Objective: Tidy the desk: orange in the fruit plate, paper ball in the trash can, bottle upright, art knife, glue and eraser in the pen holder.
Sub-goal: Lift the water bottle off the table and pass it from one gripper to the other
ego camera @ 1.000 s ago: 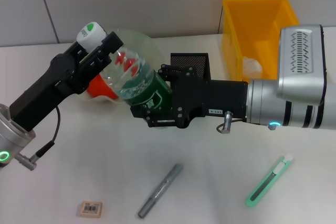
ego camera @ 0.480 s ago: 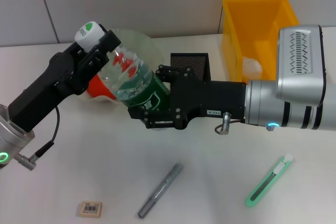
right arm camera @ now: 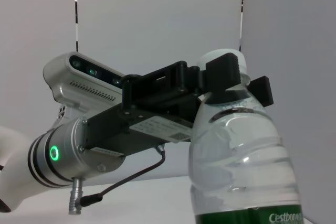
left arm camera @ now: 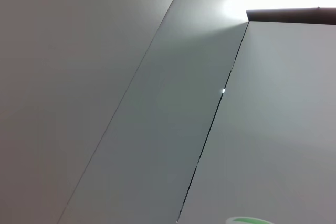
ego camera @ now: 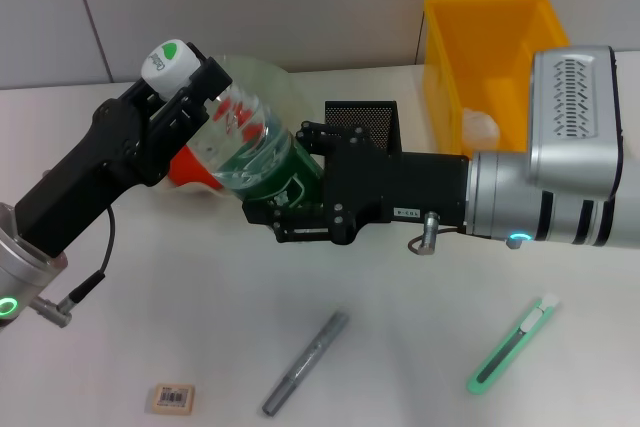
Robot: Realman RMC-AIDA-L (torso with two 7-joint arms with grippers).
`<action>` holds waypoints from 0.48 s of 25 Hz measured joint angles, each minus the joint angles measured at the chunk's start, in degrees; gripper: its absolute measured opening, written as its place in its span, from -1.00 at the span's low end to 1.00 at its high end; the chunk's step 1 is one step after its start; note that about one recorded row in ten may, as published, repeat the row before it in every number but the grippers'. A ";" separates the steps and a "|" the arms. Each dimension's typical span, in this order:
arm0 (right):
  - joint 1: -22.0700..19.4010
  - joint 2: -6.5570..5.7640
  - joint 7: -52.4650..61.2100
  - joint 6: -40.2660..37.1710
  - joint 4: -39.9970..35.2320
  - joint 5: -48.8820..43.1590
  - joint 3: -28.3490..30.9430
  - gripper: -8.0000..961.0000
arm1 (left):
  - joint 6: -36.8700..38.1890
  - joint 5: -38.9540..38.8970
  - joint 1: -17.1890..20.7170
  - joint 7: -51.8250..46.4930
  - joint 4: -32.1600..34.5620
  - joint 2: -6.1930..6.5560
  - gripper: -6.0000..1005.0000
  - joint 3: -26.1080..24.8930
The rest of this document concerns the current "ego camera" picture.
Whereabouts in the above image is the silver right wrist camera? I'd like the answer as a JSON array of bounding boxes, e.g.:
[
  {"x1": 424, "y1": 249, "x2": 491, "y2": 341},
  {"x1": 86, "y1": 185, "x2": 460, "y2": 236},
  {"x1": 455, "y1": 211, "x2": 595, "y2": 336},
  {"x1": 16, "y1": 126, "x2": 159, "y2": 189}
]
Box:
[{"x1": 524, "y1": 45, "x2": 625, "y2": 198}]

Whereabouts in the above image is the grey marker pen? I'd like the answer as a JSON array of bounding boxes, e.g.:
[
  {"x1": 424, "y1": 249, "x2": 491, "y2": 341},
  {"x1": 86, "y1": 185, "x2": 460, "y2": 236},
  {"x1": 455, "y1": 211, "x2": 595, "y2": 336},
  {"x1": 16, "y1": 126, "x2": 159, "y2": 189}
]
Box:
[{"x1": 261, "y1": 311, "x2": 351, "y2": 418}]

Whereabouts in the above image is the clear green-label water bottle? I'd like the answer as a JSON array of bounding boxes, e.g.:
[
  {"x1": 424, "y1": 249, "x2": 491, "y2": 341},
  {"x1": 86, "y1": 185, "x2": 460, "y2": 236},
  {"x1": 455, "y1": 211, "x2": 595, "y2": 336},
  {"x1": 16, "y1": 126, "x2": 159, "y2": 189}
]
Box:
[{"x1": 140, "y1": 39, "x2": 329, "y2": 208}]

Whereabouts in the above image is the yellow plastic storage bin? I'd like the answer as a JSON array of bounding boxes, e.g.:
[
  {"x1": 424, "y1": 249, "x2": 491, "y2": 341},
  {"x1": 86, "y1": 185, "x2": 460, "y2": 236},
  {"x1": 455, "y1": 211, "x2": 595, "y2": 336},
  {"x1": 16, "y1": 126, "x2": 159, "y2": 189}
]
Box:
[{"x1": 423, "y1": 0, "x2": 571, "y2": 156}]

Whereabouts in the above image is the white paper ball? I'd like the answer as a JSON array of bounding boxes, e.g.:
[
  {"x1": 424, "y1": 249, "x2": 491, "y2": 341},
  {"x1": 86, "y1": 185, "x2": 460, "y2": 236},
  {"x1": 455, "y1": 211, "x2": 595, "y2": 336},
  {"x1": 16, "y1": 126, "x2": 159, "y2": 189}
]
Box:
[{"x1": 460, "y1": 106, "x2": 501, "y2": 151}]

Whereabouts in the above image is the mint green utility knife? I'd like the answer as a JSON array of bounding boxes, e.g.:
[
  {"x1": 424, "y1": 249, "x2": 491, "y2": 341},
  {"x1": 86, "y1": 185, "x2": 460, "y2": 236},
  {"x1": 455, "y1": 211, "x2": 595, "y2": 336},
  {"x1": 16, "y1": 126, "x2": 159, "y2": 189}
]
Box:
[{"x1": 467, "y1": 291, "x2": 560, "y2": 396}]

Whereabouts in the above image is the beige eraser with barcode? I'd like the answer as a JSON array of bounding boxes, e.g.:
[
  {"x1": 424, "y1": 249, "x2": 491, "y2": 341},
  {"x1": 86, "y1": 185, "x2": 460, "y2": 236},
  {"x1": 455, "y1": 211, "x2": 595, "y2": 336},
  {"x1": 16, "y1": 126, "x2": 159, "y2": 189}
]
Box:
[{"x1": 151, "y1": 382, "x2": 195, "y2": 417}]

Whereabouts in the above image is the gripper plug with cable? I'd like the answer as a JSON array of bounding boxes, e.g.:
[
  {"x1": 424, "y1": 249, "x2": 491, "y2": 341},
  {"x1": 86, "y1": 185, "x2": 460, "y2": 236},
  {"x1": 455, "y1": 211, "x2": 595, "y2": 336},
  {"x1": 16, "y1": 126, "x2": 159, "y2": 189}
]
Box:
[
  {"x1": 32, "y1": 206, "x2": 117, "y2": 329},
  {"x1": 408, "y1": 211, "x2": 469, "y2": 256}
]

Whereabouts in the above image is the left gripper plug with cable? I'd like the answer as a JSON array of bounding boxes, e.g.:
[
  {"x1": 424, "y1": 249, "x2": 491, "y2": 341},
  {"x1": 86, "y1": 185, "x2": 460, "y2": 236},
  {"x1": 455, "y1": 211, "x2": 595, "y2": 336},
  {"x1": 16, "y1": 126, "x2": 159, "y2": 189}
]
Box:
[{"x1": 32, "y1": 206, "x2": 117, "y2": 329}]

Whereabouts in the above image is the black mesh pen holder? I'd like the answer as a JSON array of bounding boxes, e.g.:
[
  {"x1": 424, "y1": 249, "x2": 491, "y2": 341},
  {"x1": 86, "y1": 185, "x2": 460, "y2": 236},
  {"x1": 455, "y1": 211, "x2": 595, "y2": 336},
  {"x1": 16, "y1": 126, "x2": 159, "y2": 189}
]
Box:
[{"x1": 323, "y1": 100, "x2": 403, "y2": 156}]

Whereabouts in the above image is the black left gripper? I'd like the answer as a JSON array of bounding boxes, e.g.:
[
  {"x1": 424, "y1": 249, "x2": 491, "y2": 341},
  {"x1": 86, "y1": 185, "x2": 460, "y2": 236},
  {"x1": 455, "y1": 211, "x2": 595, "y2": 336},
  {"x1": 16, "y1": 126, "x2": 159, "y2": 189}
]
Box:
[{"x1": 14, "y1": 44, "x2": 234, "y2": 261}]

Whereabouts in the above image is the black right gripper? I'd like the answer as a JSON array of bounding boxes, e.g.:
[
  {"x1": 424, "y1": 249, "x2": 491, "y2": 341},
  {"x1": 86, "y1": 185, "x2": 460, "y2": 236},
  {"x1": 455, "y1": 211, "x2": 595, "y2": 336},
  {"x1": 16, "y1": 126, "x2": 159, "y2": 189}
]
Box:
[{"x1": 242, "y1": 119, "x2": 471, "y2": 246}]

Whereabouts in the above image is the right gripper plug with cable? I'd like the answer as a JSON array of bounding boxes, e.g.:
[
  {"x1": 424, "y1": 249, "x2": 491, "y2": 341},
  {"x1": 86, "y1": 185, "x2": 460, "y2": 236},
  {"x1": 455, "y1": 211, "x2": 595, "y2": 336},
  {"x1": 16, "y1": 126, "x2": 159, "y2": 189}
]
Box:
[{"x1": 408, "y1": 211, "x2": 469, "y2": 256}]

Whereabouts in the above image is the wavy clear glass fruit plate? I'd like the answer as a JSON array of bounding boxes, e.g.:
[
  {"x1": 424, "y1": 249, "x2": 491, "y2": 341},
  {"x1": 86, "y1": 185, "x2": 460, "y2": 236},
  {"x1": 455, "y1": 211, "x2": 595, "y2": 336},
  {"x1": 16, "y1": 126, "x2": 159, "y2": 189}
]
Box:
[{"x1": 154, "y1": 52, "x2": 314, "y2": 201}]

